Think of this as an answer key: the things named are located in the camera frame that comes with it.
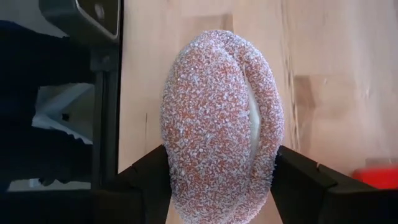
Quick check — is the black table-level camera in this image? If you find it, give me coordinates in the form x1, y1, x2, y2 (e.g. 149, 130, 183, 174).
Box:
38, 0, 123, 47

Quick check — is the black aluminium table frame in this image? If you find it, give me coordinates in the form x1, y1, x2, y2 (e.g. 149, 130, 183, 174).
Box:
90, 43, 122, 191

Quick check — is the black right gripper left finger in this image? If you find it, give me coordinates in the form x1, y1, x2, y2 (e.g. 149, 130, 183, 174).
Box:
117, 144, 172, 224

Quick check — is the person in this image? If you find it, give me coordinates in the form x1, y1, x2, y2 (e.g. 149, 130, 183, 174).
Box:
0, 19, 96, 187

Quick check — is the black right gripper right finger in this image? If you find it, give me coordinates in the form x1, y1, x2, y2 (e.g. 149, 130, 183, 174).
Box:
269, 145, 371, 224

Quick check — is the purple sugared oval bun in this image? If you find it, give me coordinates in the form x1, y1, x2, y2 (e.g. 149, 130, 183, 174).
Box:
159, 29, 285, 224

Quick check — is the red plastic mesh basket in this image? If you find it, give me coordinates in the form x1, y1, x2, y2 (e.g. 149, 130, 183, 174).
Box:
352, 157, 398, 190

